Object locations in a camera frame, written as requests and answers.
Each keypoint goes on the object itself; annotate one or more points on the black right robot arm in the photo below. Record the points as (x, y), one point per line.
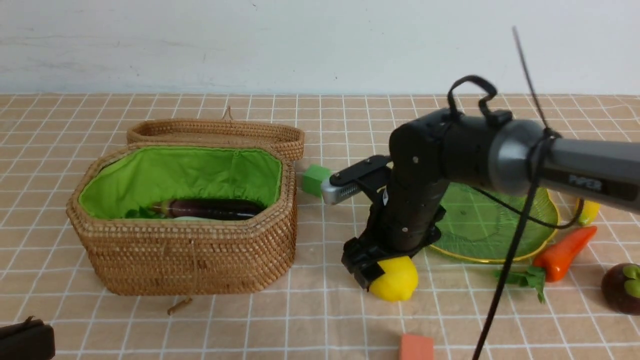
(494, 153)

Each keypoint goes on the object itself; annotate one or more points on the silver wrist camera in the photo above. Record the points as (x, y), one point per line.
(367, 176)

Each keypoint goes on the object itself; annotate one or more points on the woven wicker basket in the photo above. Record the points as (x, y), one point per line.
(136, 253)

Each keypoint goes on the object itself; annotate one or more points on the green glass leaf plate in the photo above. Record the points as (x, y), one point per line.
(477, 229)

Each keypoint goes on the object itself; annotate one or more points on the purple toy mangosteen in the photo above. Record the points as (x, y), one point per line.
(620, 287)

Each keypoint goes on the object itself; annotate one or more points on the yellow toy lemon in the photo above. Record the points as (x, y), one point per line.
(398, 281)

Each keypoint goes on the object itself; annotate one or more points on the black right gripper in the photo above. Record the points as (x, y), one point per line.
(384, 240)

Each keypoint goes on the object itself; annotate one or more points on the yellow toy banana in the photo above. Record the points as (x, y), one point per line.
(589, 212)

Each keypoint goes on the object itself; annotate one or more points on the green foam cube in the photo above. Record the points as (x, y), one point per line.
(313, 178)

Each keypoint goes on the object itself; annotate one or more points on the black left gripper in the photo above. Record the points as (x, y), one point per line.
(31, 339)

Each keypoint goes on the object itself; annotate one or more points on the orange foam cube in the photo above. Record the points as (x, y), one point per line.
(416, 347)

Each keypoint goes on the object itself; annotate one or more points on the purple toy eggplant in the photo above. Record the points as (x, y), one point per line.
(220, 209)

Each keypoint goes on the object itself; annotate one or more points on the woven basket lid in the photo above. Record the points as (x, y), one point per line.
(286, 140)

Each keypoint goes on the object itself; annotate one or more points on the orange toy carrot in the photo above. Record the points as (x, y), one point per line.
(552, 263)

